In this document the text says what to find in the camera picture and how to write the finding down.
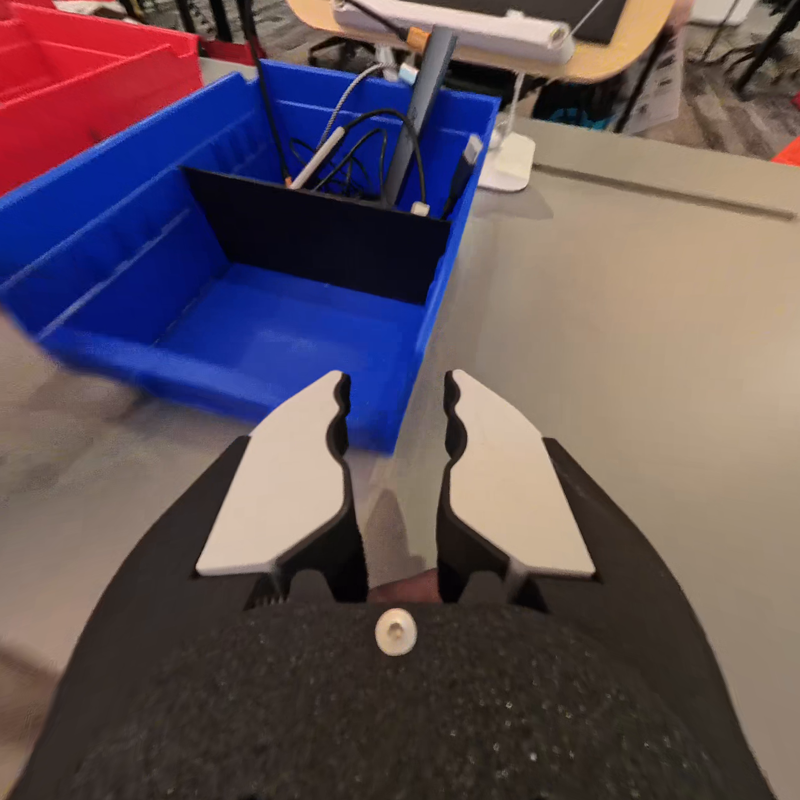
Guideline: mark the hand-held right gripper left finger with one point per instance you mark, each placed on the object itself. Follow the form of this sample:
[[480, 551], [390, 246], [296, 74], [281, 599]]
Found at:
[[281, 487]]

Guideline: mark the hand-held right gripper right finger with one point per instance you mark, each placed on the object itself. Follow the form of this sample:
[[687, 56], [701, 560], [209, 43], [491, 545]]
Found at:
[[512, 487]]

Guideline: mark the blue plastic bin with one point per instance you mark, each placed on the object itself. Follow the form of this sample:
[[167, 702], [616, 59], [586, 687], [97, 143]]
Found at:
[[187, 325]]

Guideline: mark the red plastic bin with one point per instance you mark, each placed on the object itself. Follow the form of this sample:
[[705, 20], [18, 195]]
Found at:
[[94, 81]]

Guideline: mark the black usb plug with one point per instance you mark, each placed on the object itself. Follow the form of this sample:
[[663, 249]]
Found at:
[[465, 169]]

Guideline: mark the black bin divider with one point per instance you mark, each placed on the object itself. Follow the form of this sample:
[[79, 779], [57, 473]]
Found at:
[[312, 244]]

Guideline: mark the printed paper sheet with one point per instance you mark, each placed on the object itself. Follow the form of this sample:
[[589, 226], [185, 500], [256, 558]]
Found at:
[[656, 94]]

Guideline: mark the wooden board with black panel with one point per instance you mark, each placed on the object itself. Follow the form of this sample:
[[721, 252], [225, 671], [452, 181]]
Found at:
[[625, 56]]

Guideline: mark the white clamp bar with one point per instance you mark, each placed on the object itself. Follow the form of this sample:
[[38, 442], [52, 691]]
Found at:
[[469, 28]]

